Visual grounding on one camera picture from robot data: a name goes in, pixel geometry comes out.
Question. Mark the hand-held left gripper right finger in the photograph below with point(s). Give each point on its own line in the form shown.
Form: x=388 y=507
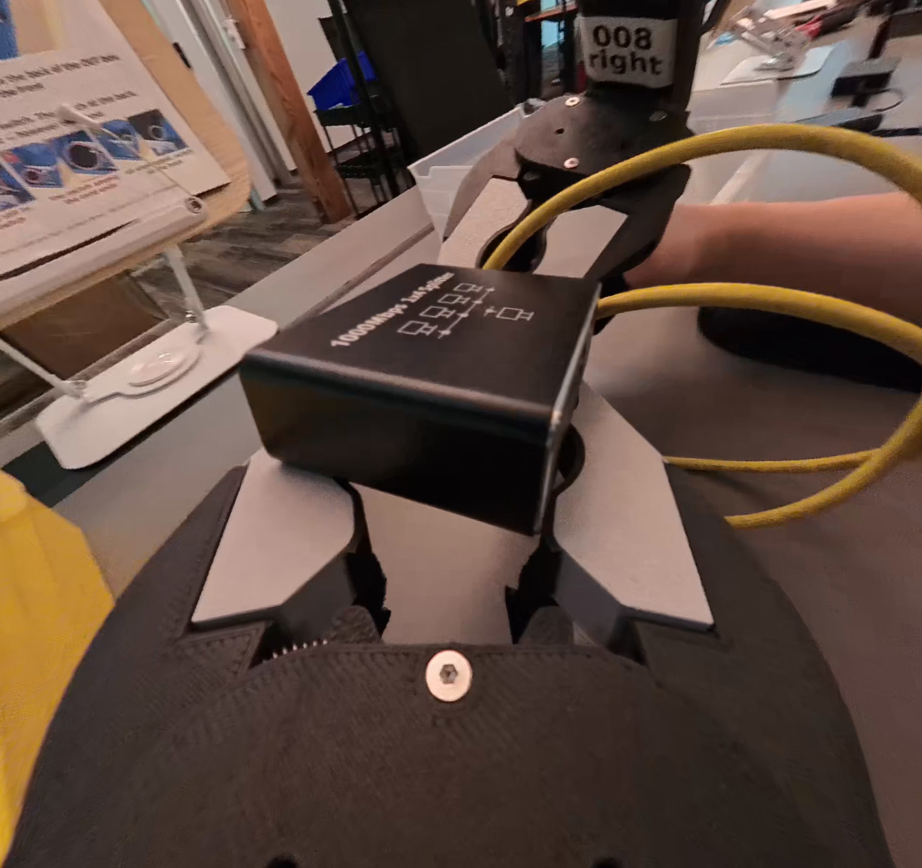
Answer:
x=627 y=522

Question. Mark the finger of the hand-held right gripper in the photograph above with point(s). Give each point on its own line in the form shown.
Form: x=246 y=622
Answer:
x=583 y=241
x=482 y=212

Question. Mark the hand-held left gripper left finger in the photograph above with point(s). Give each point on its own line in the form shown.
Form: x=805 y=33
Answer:
x=274 y=536

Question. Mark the black ethernet switch box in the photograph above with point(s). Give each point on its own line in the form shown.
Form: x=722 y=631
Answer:
x=403 y=392

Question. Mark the yellow plastic bin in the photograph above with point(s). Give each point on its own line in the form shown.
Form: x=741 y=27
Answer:
x=43 y=630

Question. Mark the person's right forearm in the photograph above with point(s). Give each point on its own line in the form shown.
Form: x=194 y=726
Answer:
x=828 y=241

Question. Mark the person's right hand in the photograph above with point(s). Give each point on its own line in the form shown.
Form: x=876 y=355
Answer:
x=691 y=248

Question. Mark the clear plastic bin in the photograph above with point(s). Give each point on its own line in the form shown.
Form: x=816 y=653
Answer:
x=439 y=183

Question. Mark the black chair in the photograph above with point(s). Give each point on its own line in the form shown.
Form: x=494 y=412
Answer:
x=432 y=54

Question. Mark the white document stand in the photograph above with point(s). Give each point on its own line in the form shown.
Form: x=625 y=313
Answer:
x=814 y=64
x=158 y=392

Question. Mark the blue plastic bin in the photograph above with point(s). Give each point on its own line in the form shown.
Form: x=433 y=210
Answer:
x=338 y=86

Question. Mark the black mesh wrist pad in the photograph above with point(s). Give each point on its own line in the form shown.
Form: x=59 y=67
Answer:
x=792 y=356

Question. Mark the black power adapter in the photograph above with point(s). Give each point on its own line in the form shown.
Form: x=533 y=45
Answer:
x=864 y=79

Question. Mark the wooden document board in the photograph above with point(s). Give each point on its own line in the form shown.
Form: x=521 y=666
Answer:
x=220 y=198

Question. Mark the brown cardboard box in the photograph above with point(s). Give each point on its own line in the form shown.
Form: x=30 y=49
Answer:
x=72 y=335

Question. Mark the printed instruction poster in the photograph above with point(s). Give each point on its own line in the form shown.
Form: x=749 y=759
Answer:
x=86 y=126

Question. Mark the wooden post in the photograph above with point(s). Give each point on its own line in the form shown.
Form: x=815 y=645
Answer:
x=288 y=104

